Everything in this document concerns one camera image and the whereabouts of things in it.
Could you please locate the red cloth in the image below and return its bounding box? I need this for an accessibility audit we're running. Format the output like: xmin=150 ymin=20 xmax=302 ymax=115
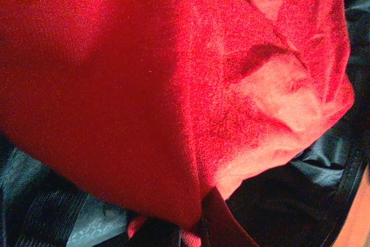
xmin=0 ymin=0 xmax=356 ymax=247

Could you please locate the white hard-shell suitcase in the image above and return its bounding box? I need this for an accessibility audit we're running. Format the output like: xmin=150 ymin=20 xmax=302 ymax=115
xmin=0 ymin=0 xmax=370 ymax=247

